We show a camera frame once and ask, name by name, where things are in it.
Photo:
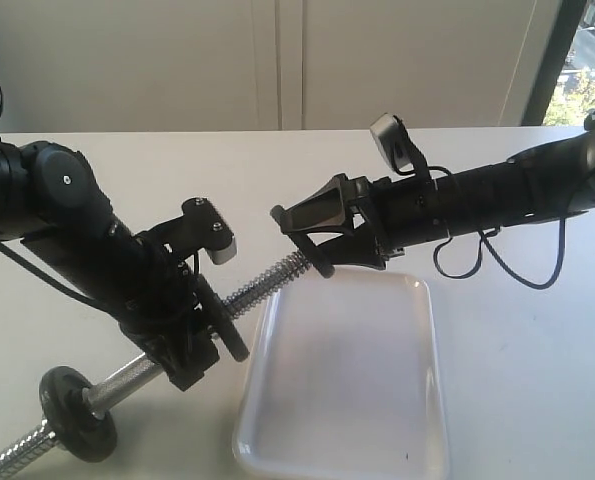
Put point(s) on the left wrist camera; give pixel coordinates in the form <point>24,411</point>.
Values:
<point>200,227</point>

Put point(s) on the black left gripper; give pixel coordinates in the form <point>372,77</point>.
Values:
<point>149,290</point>

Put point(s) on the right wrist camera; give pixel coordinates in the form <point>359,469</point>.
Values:
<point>397,149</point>

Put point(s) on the black window frame post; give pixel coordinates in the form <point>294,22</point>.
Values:
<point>557,47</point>

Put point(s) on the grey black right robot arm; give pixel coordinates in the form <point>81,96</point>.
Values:
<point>355,221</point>

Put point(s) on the black weight plate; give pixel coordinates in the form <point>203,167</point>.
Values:
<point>79,431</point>
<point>304,244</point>
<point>224,320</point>

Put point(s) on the white rectangular plastic tray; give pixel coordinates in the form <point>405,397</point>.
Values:
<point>343,382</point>

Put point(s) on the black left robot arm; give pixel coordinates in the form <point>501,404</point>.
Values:
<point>51,202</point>

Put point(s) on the chrome threaded dumbbell bar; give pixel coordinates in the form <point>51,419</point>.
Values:
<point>102,397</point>

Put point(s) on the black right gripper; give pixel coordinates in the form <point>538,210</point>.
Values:
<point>396,214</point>

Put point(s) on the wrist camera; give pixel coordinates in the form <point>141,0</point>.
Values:
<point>397,149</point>
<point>200,227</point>

